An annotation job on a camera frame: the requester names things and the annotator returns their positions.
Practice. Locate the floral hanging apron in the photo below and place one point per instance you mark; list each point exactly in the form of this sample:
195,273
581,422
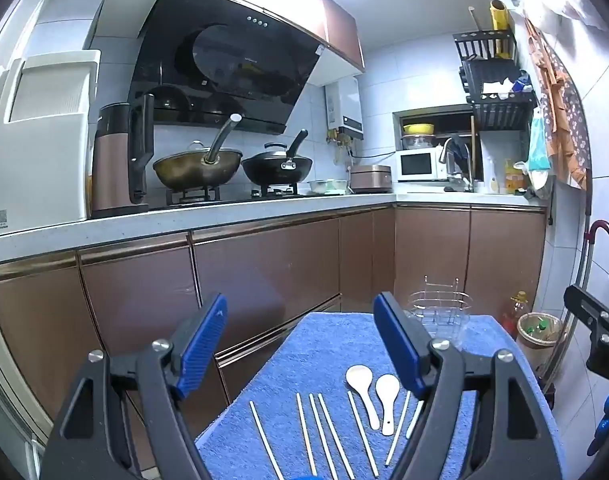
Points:
564,110

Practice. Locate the white plastic bag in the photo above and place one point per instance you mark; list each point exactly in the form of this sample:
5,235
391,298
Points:
534,180

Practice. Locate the black wok with lid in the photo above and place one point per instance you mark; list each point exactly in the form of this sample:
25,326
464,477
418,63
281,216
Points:
274,170

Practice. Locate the white water heater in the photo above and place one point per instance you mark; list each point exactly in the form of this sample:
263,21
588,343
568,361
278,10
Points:
347,105

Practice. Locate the yellow detergent bottle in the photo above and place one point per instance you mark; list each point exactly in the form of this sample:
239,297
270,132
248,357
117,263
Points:
513,177

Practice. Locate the yellow roll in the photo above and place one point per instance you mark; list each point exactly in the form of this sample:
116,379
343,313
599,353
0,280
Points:
500,17

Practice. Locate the white microwave oven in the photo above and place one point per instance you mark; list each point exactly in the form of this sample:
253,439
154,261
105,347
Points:
419,165

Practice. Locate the glass bowl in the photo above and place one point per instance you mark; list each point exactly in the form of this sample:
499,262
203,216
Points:
417,141

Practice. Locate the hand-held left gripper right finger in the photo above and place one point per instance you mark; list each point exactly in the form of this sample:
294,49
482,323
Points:
399,345

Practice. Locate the large white rice spoon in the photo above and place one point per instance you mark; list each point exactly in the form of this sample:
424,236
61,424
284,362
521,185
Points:
357,377

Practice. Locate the yellow bowl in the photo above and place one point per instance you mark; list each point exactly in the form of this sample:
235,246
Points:
418,129

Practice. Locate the black gas stove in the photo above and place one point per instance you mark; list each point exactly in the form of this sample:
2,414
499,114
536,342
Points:
234,197

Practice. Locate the brown trash bin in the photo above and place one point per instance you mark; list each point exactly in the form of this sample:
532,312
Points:
539,350

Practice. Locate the brown rice cooker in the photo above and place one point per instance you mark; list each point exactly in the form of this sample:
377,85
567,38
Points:
370,177

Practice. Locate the white countertop appliance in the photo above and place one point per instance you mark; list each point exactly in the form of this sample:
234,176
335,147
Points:
39,160

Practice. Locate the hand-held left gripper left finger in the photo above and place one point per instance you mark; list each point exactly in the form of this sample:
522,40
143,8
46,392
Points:
204,345

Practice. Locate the bronze wok with lid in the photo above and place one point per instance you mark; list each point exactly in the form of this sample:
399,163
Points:
194,170

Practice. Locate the cooking oil bottle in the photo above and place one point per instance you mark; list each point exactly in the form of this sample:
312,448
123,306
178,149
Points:
515,312

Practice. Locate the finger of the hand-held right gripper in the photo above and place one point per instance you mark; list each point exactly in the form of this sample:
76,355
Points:
584,305

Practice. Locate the large black wall rack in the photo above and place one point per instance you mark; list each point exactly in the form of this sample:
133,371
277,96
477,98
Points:
499,110

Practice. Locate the small white rice spoon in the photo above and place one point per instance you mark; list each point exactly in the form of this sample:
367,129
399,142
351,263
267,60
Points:
387,390

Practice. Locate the steel kitchen faucet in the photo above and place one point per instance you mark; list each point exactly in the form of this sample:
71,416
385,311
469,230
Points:
462,152

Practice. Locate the red hooked metal pole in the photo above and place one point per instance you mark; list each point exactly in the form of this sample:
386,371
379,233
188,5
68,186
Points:
600,225

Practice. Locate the steel basin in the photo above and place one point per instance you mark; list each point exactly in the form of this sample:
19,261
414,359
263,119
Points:
328,186

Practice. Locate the clear plastic container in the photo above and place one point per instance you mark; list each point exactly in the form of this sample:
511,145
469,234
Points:
459,325

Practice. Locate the blue fluffy towel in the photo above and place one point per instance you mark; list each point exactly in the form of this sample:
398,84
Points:
309,360

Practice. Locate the black range hood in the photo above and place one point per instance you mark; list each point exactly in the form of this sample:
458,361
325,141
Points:
224,60

